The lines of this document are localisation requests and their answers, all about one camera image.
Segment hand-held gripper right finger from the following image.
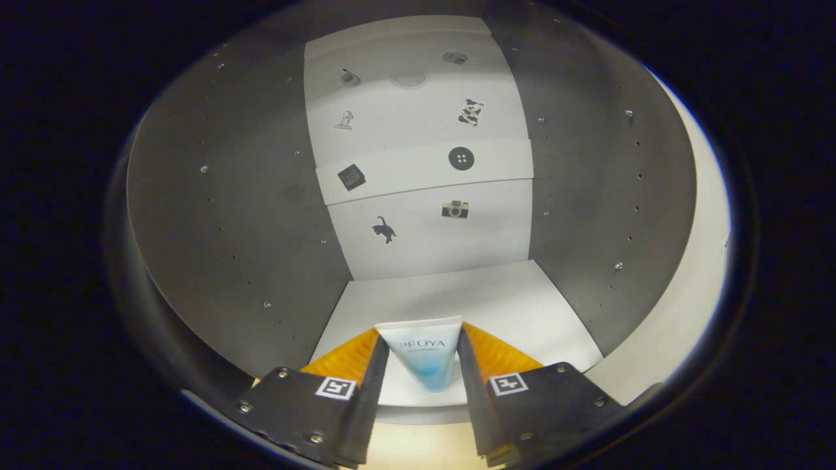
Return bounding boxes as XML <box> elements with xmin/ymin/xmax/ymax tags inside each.
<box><xmin>455</xmin><ymin>321</ymin><xmax>628</xmax><ymax>468</ymax></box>

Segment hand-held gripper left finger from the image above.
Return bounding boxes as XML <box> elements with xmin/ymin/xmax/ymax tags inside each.
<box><xmin>232</xmin><ymin>328</ymin><xmax>391</xmax><ymax>469</ymax></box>

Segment white blue tube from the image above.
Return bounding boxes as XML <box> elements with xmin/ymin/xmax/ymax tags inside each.
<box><xmin>375</xmin><ymin>316</ymin><xmax>465</xmax><ymax>393</ymax></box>

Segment grey cabinet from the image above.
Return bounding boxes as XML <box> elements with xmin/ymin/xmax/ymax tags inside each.
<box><xmin>124</xmin><ymin>13</ymin><xmax>699</xmax><ymax>426</ymax></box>

